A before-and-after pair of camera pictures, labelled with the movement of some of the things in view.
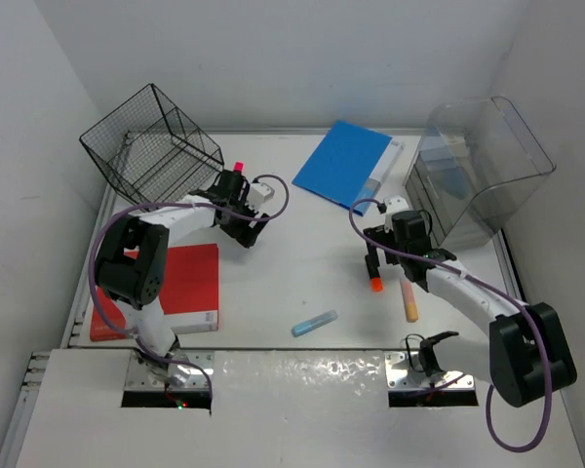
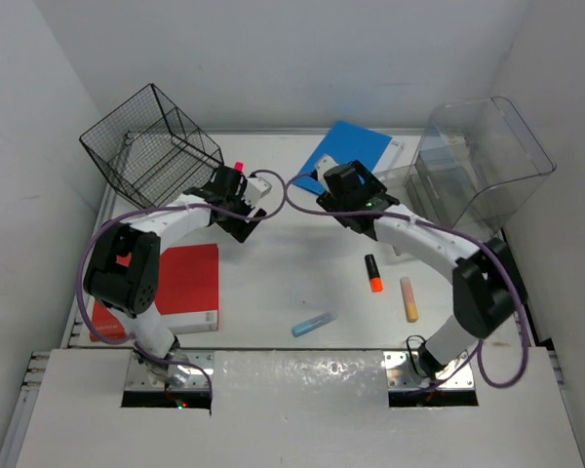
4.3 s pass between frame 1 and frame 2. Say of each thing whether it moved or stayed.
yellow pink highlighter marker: stayed
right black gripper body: moved
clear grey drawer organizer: stayed
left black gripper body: stayed
